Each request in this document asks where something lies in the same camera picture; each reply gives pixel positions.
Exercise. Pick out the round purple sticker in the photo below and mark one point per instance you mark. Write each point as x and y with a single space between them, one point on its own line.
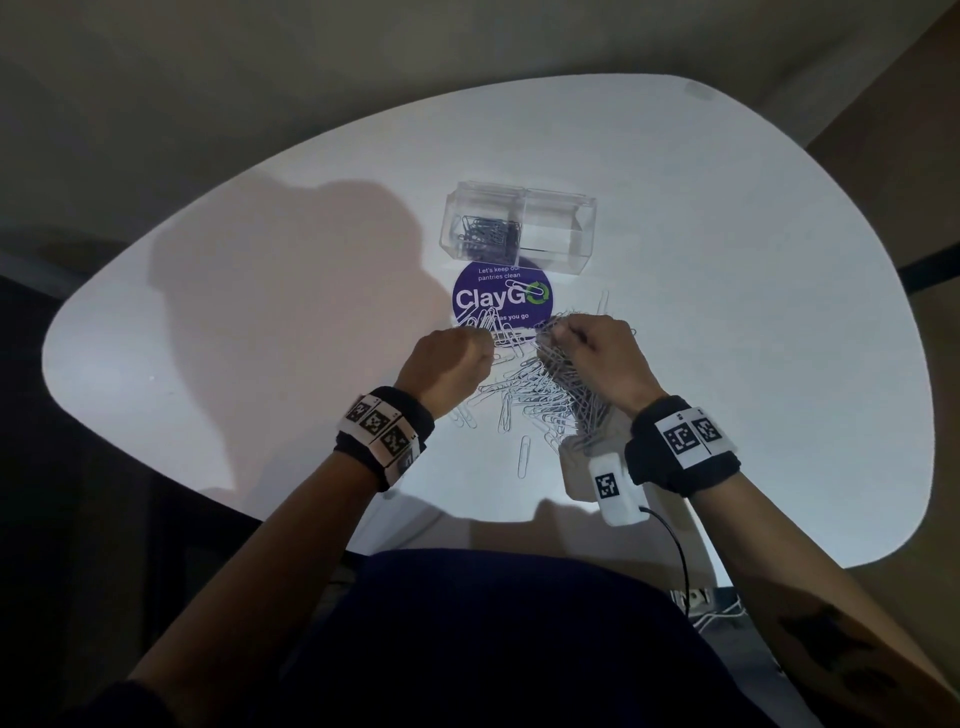
480 296

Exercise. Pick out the black wristband with markers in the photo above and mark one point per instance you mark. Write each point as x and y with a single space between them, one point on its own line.
382 439
679 446

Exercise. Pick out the clear plastic two-compartment box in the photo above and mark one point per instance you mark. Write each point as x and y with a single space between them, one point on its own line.
555 229

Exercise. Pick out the black bar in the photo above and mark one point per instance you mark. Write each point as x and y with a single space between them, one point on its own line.
930 268

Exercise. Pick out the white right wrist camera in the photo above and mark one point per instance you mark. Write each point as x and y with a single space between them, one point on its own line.
615 487

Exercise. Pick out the black right wristband with markers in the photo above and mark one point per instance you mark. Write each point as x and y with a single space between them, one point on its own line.
679 446

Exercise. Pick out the cluster of sorted blue clips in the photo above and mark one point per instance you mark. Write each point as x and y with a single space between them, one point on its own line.
487 232

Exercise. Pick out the person's right forearm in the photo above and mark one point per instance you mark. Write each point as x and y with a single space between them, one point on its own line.
825 592

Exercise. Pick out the person's left hand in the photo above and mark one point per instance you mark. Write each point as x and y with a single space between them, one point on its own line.
446 367

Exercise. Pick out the person's left forearm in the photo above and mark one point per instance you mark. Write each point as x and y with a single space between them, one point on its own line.
255 585

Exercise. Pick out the person's dark blue clothing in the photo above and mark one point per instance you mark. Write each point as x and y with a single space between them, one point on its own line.
525 652

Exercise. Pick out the pile of mixed paper clips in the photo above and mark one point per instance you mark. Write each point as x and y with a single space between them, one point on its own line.
536 390

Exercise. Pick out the person's right hand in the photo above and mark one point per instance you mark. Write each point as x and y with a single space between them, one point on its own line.
611 360

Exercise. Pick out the black left wristband with markers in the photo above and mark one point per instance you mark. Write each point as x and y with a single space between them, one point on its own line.
382 439

